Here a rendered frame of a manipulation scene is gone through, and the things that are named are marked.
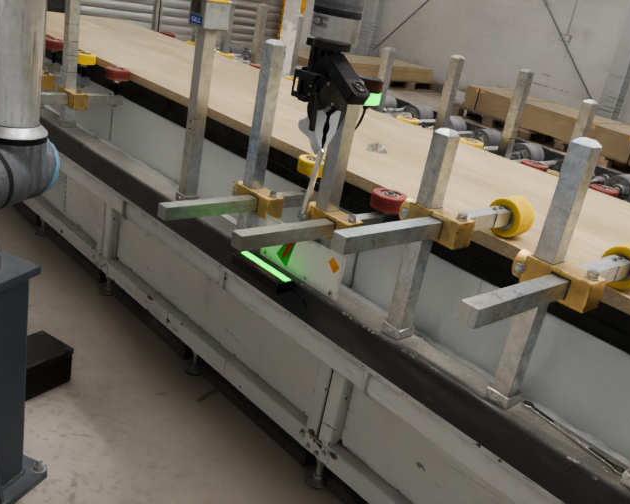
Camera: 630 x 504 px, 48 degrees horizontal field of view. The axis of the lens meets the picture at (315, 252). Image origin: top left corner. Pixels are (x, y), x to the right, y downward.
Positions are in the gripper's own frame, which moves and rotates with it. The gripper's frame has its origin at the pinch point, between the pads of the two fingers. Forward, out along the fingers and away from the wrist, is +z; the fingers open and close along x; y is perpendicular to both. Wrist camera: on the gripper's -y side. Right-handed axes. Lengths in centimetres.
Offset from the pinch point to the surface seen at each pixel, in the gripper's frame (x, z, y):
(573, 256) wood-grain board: -36, 11, -39
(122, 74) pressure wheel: -22, 12, 120
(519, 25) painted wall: -760, -14, 438
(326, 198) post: -6.1, 11.3, 1.7
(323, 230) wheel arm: -2.3, 16.2, -2.9
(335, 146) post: -6.1, 0.2, 2.0
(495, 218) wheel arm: -22.5, 6.0, -27.9
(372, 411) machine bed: -31, 69, -5
